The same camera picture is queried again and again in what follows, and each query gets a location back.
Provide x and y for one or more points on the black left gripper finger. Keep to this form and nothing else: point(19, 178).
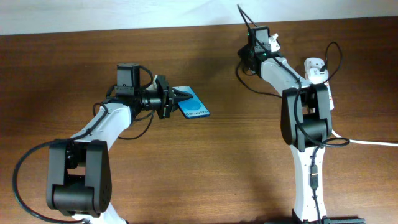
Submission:
point(174, 107)
point(178, 95)

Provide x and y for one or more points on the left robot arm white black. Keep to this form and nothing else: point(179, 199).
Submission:
point(79, 177)

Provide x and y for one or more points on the white USB charger plug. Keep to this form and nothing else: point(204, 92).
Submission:
point(315, 76)

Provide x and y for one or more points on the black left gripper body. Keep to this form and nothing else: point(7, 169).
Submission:
point(166, 102)

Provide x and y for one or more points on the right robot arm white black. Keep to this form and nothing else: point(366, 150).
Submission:
point(305, 122)

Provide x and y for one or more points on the blue Galaxy smartphone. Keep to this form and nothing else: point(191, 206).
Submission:
point(192, 108)

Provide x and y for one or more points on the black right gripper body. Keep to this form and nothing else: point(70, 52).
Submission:
point(247, 54)

